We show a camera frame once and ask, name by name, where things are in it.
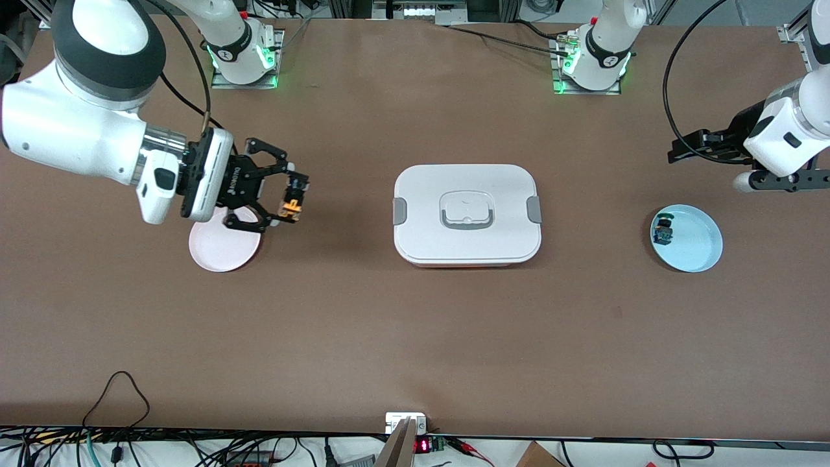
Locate orange push button switch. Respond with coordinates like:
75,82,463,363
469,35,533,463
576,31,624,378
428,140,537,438
278,173,310,224

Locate white lunch box grey latches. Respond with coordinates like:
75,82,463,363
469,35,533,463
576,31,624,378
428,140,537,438
393,163,543,269

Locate white socket box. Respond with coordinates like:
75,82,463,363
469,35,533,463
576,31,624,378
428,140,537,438
385,413,428,435

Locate brown cardboard box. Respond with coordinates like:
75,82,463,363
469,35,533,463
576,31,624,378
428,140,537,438
516,441,566,467

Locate pink round plate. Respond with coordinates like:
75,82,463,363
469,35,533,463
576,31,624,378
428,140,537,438
189,206,262,272

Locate light blue round plate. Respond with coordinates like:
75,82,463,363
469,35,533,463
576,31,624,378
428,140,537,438
650,204,724,273

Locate grey metal wedge bar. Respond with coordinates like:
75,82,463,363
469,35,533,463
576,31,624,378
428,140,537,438
375,417,420,467

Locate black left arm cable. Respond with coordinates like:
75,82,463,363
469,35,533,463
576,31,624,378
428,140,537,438
662,0,767,164

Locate green push button switch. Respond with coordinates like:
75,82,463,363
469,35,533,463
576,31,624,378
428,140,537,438
652,213,676,246

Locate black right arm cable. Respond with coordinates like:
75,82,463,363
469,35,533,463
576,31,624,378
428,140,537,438
139,0,225,132

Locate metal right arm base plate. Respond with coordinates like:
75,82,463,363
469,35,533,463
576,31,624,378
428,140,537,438
211,29,285,90

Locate aluminium corner bracket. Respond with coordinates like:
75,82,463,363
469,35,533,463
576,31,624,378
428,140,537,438
777,25,811,72

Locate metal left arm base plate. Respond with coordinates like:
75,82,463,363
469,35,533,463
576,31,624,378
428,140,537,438
552,32,623,96

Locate aluminium frame with white light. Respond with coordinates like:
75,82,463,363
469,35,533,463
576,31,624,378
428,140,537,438
372,0,469,26

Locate thin black looped cable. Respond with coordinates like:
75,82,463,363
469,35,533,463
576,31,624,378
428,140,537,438
82,371,151,429

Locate black cable to arm base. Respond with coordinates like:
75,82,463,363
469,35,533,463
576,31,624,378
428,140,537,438
446,23,573,58

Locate black oval cable loop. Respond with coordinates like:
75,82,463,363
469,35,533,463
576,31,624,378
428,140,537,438
653,439,716,461

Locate red clip lead wires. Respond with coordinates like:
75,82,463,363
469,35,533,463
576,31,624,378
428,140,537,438
447,437,495,467

